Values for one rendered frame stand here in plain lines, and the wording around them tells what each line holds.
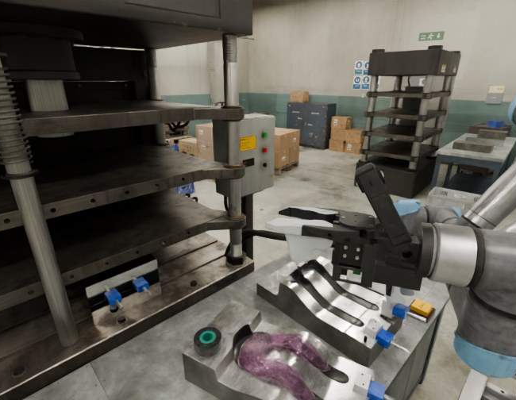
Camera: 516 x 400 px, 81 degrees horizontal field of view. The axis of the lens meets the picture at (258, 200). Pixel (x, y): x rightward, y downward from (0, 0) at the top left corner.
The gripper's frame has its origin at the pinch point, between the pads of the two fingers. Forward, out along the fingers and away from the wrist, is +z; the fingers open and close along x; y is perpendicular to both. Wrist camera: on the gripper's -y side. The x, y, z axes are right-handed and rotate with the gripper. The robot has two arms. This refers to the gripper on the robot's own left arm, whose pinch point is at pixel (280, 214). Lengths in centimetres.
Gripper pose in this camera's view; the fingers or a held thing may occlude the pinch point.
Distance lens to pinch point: 45.5
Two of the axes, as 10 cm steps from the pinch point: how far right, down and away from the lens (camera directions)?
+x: 3.4, -2.1, 9.2
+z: -9.4, -1.2, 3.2
